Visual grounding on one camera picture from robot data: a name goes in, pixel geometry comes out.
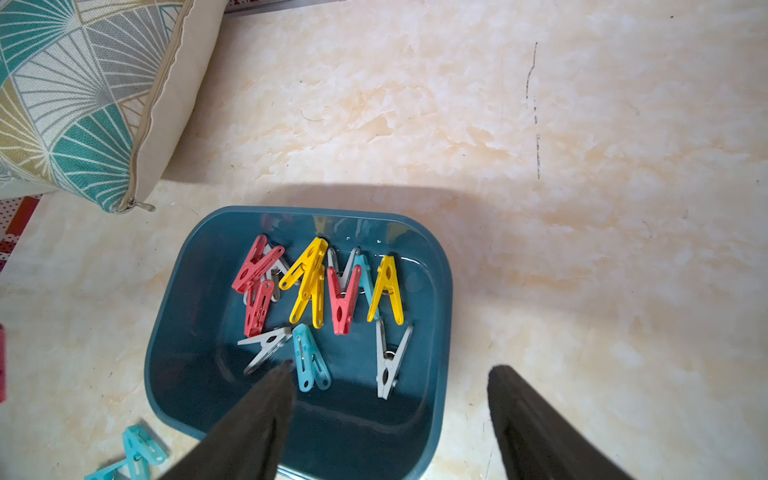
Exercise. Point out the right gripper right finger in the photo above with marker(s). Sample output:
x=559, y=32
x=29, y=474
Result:
x=535, y=441

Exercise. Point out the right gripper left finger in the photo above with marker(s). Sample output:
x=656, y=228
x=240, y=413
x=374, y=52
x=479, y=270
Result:
x=248, y=442

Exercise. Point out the teal clothespin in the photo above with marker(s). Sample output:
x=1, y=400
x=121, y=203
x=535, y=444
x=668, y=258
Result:
x=310, y=365
x=366, y=283
x=141, y=452
x=108, y=472

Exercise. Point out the red clothespin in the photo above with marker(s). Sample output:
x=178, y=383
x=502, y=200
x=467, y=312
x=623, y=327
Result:
x=257, y=264
x=258, y=299
x=343, y=304

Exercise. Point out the yellow clothespin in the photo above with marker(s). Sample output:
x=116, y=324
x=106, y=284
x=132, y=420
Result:
x=311, y=293
x=387, y=282
x=303, y=267

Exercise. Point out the teal plastic storage box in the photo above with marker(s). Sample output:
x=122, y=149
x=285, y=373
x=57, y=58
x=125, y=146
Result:
x=369, y=404

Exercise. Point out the patterned teal yellow pillow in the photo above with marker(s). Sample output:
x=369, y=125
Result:
x=95, y=95

